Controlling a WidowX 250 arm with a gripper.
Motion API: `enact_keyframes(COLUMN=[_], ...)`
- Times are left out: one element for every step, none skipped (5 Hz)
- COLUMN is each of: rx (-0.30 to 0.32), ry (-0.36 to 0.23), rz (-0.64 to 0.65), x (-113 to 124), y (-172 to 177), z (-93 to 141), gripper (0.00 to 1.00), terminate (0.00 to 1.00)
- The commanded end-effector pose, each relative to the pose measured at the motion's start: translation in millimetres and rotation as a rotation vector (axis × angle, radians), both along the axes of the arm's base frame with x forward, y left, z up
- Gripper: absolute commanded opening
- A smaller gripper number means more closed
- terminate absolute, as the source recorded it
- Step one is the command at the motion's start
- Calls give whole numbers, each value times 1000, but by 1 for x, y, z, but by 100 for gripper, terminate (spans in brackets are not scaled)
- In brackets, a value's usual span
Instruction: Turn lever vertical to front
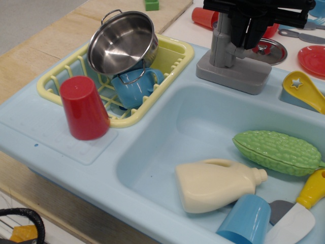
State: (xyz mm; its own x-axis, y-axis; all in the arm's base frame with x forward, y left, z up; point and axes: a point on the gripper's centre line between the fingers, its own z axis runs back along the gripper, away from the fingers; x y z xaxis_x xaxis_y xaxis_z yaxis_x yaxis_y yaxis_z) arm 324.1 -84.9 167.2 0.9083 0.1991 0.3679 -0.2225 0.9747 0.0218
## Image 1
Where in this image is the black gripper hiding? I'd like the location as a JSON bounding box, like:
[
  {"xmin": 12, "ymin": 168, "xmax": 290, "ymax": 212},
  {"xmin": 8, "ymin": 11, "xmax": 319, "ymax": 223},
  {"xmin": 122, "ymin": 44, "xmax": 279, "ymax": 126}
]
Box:
[{"xmin": 203, "ymin": 1, "xmax": 316, "ymax": 50}]

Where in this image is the grey toy faucet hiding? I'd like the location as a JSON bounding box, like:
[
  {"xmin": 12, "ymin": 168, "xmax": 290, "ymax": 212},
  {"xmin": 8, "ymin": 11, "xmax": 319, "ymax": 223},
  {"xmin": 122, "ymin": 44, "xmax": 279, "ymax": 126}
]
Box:
[{"xmin": 196, "ymin": 13, "xmax": 272, "ymax": 95}]

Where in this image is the red upright cup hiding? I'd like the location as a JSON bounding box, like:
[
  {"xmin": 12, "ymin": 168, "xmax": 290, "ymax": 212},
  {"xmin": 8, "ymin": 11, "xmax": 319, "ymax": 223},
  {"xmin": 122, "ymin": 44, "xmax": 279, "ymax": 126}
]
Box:
[{"xmin": 263, "ymin": 23, "xmax": 279, "ymax": 39}]

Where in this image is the steel pot lid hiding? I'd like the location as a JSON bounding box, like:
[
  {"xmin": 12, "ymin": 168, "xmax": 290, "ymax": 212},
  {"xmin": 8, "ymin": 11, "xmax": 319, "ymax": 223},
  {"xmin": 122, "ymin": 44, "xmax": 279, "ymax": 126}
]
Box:
[{"xmin": 249, "ymin": 38, "xmax": 287, "ymax": 66}]

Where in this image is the red cup lying down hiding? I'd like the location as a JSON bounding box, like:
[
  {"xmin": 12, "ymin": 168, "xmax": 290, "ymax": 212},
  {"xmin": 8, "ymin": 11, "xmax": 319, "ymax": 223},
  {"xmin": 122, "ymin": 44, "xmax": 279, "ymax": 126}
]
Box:
[{"xmin": 191, "ymin": 7, "xmax": 219, "ymax": 29}]

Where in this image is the grey toy knife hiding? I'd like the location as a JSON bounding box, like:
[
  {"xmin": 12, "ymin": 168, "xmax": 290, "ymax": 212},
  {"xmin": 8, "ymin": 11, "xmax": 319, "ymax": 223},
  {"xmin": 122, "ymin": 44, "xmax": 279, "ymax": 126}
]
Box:
[{"xmin": 278, "ymin": 29, "xmax": 324, "ymax": 45}]

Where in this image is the red plate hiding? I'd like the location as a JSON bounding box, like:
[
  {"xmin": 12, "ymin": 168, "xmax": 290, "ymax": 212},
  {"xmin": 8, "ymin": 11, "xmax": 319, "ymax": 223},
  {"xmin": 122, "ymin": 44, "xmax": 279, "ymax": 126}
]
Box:
[{"xmin": 297, "ymin": 45, "xmax": 324, "ymax": 78}]

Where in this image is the blue toy utensil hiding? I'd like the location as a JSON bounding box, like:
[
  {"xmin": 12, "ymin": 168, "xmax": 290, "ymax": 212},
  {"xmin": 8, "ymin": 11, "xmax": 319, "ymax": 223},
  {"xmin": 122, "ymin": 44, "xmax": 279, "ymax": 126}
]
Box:
[{"xmin": 304, "ymin": 17, "xmax": 325, "ymax": 30}]

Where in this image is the blue cup top right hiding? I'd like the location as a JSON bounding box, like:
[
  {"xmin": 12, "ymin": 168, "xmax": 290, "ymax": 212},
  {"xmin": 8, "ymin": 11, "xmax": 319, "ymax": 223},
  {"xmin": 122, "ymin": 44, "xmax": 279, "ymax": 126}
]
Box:
[{"xmin": 309, "ymin": 0, "xmax": 325, "ymax": 17}]

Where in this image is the yellow dish rack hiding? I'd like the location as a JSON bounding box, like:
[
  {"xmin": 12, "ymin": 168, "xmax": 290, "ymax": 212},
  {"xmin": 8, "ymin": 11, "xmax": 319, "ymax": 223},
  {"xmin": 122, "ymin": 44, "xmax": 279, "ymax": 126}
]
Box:
[{"xmin": 36, "ymin": 35, "xmax": 194, "ymax": 128}]

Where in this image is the yellow star spoon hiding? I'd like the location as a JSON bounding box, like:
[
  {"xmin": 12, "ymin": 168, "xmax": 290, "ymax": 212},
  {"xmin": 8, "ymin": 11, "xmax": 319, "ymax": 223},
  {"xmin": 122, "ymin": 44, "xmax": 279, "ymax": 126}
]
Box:
[{"xmin": 282, "ymin": 71, "xmax": 324, "ymax": 114}]

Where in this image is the green plastic block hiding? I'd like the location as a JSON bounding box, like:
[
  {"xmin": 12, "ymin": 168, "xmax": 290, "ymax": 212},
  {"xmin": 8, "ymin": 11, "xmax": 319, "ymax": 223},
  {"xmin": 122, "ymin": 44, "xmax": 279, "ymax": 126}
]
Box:
[{"xmin": 144, "ymin": 0, "xmax": 159, "ymax": 11}]

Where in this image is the stainless steel pot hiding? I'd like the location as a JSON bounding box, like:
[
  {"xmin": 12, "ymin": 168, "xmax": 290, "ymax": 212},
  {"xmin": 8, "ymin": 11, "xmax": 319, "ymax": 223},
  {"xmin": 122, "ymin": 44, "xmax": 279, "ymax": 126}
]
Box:
[{"xmin": 87, "ymin": 9, "xmax": 158, "ymax": 76}]

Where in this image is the blue plastic mug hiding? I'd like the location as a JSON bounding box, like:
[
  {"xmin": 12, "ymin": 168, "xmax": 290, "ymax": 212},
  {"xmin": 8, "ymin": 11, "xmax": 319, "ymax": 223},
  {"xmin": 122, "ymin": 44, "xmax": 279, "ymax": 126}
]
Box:
[{"xmin": 111, "ymin": 68, "xmax": 165, "ymax": 109}]

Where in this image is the green bitter gourd toy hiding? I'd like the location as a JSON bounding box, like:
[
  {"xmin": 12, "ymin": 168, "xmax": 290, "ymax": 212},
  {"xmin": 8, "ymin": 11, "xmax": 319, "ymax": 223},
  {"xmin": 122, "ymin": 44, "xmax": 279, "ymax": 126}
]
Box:
[{"xmin": 233, "ymin": 130, "xmax": 324, "ymax": 176}]

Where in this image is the cream detergent bottle toy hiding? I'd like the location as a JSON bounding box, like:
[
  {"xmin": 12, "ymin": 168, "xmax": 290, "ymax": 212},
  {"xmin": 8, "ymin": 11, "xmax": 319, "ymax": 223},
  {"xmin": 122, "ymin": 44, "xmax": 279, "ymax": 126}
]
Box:
[{"xmin": 175, "ymin": 159, "xmax": 268, "ymax": 214}]

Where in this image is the light blue toy sink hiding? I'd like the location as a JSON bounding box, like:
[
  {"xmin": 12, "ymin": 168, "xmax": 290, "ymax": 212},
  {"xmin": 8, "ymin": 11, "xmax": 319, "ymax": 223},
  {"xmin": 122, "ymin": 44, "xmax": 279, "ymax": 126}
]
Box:
[{"xmin": 1, "ymin": 45, "xmax": 324, "ymax": 243}]

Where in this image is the red plastic cup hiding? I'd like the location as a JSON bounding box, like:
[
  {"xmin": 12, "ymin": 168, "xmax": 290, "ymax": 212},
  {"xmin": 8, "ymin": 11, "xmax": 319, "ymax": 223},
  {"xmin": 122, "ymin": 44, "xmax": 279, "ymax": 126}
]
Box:
[{"xmin": 59, "ymin": 76, "xmax": 110, "ymax": 140}]

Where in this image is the blue plastic cup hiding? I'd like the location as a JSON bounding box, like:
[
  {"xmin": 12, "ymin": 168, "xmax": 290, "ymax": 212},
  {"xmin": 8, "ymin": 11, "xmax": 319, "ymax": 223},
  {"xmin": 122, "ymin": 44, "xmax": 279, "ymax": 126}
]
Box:
[{"xmin": 216, "ymin": 194, "xmax": 271, "ymax": 243}]

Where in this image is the yellow object bottom left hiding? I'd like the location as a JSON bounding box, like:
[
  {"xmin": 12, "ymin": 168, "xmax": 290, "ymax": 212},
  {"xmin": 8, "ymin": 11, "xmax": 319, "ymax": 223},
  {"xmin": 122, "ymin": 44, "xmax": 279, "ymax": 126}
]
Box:
[{"xmin": 9, "ymin": 225, "xmax": 38, "ymax": 243}]

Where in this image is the yellow handled toy knife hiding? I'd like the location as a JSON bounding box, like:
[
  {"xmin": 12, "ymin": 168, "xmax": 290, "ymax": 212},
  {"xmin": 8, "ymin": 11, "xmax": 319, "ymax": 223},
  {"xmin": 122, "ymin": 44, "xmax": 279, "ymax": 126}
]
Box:
[{"xmin": 265, "ymin": 169, "xmax": 324, "ymax": 243}]

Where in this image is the black cable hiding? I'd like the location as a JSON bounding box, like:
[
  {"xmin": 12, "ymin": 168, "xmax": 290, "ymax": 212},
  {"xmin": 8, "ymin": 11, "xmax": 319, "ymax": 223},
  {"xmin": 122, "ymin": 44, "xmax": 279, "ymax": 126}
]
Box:
[{"xmin": 0, "ymin": 207, "xmax": 46, "ymax": 244}]

